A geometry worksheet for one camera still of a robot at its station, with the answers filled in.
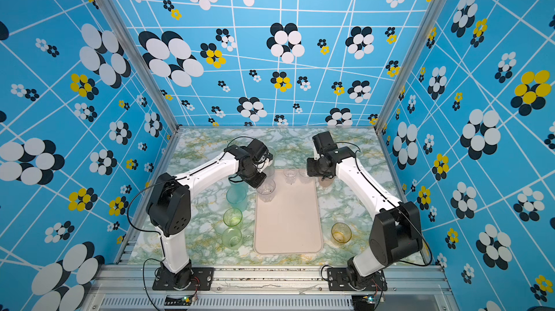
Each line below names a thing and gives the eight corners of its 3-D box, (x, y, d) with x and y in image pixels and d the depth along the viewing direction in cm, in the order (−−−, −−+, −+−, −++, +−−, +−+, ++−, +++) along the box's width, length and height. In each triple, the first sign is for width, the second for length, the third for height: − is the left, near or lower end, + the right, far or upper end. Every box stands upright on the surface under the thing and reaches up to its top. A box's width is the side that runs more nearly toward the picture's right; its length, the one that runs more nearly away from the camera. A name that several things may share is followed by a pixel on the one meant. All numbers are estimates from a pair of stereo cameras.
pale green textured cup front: (225, 249, 82) (220, 243, 76) (227, 233, 86) (223, 226, 80) (241, 249, 82) (238, 243, 76) (243, 233, 86) (240, 226, 79)
